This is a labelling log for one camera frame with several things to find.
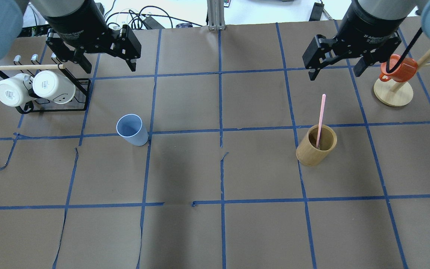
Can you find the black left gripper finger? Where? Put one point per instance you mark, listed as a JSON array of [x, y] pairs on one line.
[[64, 53], [130, 47]]

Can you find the aluminium frame post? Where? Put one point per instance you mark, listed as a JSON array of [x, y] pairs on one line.
[[216, 15]]

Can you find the white mug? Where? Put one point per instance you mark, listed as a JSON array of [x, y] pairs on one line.
[[14, 91], [54, 87]]

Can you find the white mug outer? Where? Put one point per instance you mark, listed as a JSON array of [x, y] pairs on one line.
[[14, 91]]

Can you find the light blue plastic cup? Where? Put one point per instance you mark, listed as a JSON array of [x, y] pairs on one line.
[[132, 129]]

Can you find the pink chopstick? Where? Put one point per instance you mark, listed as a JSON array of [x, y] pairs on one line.
[[320, 120]]

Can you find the orange mug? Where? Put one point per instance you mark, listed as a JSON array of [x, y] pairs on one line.
[[404, 72]]

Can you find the wooden mug tree stand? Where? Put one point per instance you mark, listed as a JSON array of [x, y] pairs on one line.
[[396, 94]]

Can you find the black wire mug rack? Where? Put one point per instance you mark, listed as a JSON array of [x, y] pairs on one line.
[[79, 103]]

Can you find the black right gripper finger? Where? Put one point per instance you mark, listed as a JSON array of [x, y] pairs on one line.
[[318, 55], [369, 58]]

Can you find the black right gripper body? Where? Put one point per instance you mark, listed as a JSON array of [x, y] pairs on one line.
[[372, 25]]

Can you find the bamboo cylinder holder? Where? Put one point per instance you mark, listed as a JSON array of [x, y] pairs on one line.
[[308, 154]]

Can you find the black power adapter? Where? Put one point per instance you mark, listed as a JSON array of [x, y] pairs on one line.
[[317, 11]]

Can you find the white mug inner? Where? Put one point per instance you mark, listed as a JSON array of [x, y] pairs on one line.
[[54, 87]]

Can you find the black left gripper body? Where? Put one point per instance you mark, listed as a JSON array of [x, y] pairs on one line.
[[76, 23]]

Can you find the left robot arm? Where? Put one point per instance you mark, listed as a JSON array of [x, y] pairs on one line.
[[11, 21]]

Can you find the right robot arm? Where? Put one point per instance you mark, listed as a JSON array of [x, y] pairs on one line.
[[406, 6]]

